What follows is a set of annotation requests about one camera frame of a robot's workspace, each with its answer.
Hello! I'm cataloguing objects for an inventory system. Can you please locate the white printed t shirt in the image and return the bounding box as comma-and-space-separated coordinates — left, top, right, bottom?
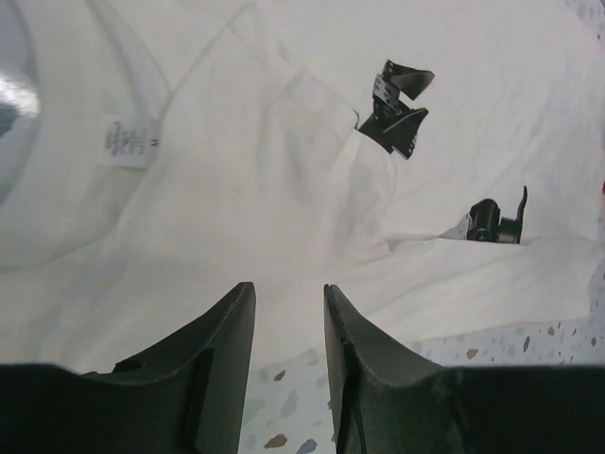
1, 1, 604, 371

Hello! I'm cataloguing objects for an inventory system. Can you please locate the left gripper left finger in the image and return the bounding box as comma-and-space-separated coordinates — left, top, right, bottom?
1, 283, 256, 453

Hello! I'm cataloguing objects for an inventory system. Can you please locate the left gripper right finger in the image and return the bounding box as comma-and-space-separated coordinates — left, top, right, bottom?
324, 285, 604, 453

